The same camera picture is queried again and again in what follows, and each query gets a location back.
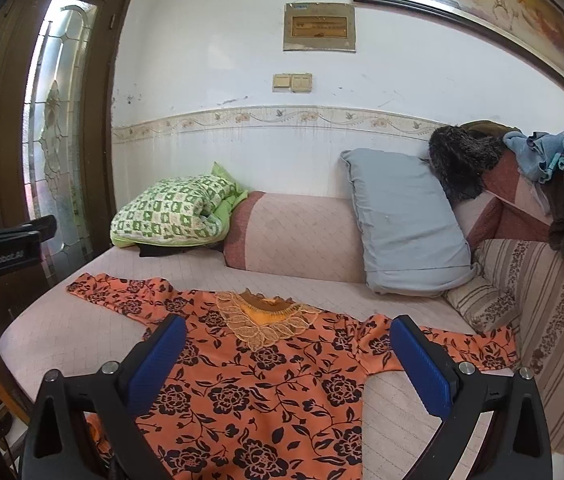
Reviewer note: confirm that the grey pillow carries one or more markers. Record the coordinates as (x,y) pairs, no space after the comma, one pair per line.
(412,243)

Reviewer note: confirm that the orange black floral blouse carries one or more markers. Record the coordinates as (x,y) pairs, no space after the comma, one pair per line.
(264,388)

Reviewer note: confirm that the green white patterned folded blanket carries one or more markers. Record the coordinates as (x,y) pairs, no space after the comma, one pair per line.
(180,212)

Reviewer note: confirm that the black furry garment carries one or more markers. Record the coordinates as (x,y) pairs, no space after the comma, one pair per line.
(460,155)

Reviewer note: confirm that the striped floral cushion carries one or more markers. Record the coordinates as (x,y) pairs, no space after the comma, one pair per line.
(519,285)

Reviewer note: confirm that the gold framed wall plaque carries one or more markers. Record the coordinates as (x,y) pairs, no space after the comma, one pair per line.
(319,26)

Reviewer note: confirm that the blue teal cloth pile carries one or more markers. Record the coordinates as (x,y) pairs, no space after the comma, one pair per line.
(538,156)

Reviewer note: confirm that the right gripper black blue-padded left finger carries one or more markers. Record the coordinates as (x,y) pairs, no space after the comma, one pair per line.
(84,427)

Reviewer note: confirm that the red pink quilted sofa back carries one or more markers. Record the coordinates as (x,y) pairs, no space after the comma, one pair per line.
(505,209)

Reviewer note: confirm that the beige wall switch plate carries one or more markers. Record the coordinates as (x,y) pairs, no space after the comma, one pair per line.
(296,83)

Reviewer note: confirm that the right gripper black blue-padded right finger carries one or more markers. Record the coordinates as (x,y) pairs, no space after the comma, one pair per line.
(516,444)

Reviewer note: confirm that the pink quilted bolster cushion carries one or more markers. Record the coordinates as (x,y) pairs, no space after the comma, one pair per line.
(294,235)

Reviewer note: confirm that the wooden door with glass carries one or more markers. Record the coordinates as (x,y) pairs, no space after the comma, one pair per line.
(56,93)

